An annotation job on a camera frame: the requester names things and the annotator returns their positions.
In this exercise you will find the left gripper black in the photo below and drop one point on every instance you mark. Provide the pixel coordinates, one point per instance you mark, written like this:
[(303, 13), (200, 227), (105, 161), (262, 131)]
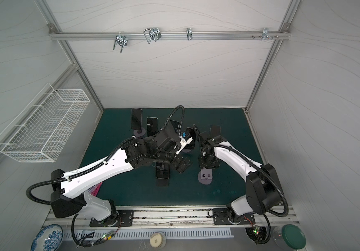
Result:
[(184, 166)]

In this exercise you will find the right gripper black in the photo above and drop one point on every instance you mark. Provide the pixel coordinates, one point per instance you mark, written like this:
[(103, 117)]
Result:
[(208, 156)]

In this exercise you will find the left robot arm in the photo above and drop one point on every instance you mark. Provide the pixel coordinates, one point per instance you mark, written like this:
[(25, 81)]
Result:
[(71, 196)]

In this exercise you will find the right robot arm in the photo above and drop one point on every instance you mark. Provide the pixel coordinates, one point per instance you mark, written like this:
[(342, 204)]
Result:
[(264, 192)]

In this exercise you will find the grey round phone stand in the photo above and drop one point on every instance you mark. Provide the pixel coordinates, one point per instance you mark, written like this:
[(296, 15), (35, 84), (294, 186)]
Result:
[(205, 176)]

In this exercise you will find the small round beige container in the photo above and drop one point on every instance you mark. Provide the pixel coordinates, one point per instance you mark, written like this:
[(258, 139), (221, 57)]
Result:
[(158, 240)]

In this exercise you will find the purple snack packet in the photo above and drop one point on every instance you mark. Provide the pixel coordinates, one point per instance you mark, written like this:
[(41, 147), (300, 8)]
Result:
[(95, 189)]

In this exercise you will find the green lid clear jar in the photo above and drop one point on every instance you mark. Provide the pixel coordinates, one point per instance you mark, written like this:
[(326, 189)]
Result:
[(289, 237)]

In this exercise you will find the metal clamp small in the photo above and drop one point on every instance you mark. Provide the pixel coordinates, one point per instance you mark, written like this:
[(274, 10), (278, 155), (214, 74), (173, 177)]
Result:
[(189, 34)]

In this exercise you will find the metal u-bolt clamp middle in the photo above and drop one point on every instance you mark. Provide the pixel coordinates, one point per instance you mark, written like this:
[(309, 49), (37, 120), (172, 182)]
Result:
[(152, 34)]

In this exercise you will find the metal u-bolt clamp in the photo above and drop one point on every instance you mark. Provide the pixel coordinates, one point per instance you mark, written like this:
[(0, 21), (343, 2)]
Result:
[(152, 34), (121, 42)]

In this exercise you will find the metal u-bolt clamp left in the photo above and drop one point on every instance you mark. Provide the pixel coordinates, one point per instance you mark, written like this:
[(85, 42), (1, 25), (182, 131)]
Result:
[(121, 42)]

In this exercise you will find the aluminium top crossbar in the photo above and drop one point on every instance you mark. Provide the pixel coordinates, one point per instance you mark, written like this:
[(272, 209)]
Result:
[(166, 35)]

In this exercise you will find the blue white ceramic plate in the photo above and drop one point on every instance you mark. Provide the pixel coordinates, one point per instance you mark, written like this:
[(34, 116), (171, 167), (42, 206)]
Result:
[(48, 239)]

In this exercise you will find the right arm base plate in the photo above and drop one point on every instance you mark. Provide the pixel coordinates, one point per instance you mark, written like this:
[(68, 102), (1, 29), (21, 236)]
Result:
[(224, 216)]

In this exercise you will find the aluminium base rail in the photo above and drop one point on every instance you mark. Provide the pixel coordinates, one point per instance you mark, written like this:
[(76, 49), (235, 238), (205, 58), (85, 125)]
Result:
[(171, 217)]

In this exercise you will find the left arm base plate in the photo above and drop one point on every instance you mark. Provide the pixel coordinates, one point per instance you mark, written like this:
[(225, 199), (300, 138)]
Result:
[(121, 218)]

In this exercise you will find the white vented cable duct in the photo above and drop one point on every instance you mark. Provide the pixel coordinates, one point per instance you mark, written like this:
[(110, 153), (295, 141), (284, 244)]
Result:
[(188, 233)]

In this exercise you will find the metal bracket right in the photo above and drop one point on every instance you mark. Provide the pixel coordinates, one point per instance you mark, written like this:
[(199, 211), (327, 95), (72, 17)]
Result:
[(265, 35)]

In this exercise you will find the white wire basket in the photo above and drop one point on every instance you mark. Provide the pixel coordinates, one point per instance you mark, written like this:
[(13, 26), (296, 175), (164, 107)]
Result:
[(39, 132)]

